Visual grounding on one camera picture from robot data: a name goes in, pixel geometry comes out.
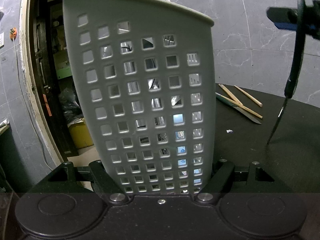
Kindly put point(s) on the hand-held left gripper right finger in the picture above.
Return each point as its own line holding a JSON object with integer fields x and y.
{"x": 221, "y": 175}

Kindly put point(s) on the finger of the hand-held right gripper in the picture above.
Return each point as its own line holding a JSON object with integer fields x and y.
{"x": 312, "y": 26}
{"x": 285, "y": 25}

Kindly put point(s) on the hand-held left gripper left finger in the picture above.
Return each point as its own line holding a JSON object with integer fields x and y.
{"x": 100, "y": 175}

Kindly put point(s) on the dark green scissors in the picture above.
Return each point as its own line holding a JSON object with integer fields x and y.
{"x": 295, "y": 75}

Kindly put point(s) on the plain wooden chopstick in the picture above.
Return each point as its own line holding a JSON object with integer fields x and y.
{"x": 248, "y": 96}
{"x": 250, "y": 111}

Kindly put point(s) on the wooden chopstick purple band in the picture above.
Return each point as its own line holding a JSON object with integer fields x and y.
{"x": 230, "y": 94}

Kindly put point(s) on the white perforated plastic basket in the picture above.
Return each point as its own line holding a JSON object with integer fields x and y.
{"x": 112, "y": 7}

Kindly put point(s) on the yellow bucket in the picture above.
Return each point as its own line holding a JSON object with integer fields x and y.
{"x": 80, "y": 136}

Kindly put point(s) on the white paper scrap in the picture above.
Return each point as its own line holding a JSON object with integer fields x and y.
{"x": 229, "y": 131}

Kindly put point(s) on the dark plastic bag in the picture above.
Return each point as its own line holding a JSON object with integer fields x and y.
{"x": 70, "y": 105}

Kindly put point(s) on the wooden shelf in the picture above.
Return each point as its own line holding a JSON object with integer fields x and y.
{"x": 3, "y": 130}

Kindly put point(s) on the green box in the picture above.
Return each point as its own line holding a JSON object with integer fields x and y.
{"x": 63, "y": 73}

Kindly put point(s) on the white tube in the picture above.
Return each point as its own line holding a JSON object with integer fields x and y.
{"x": 4, "y": 123}

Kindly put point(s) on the dark wooden door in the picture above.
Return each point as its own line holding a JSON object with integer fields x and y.
{"x": 41, "y": 55}

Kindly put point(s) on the storage shelving unit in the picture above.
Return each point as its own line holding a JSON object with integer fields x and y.
{"x": 58, "y": 30}

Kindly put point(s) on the pale door frame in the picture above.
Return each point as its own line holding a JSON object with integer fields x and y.
{"x": 27, "y": 80}

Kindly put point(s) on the orange wall hook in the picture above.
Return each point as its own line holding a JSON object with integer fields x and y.
{"x": 13, "y": 33}

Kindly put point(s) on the white wall switch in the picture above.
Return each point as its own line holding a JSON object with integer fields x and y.
{"x": 2, "y": 40}

